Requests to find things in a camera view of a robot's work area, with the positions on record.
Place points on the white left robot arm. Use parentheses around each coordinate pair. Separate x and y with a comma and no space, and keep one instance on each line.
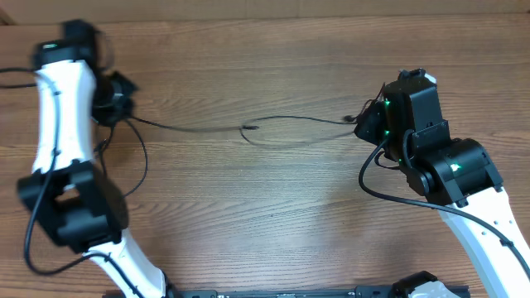
(71,198)

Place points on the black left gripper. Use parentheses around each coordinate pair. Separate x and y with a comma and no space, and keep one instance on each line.
(111,117)

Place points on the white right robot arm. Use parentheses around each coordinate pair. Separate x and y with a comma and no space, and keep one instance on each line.
(453,176)

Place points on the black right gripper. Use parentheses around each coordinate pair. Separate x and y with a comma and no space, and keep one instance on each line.
(374,116)

